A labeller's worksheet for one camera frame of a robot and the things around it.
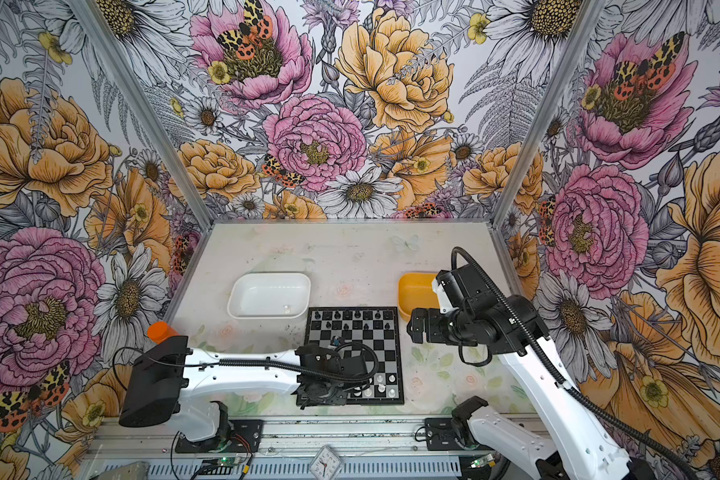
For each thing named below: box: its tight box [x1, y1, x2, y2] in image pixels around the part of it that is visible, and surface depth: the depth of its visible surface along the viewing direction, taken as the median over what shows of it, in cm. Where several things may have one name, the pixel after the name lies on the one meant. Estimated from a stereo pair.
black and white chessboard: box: [305, 306, 405, 404], surface depth 93 cm
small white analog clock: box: [309, 444, 343, 480], surface depth 70 cm
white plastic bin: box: [227, 272, 311, 319], surface depth 99 cm
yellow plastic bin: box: [398, 272, 440, 322], surface depth 100 cm
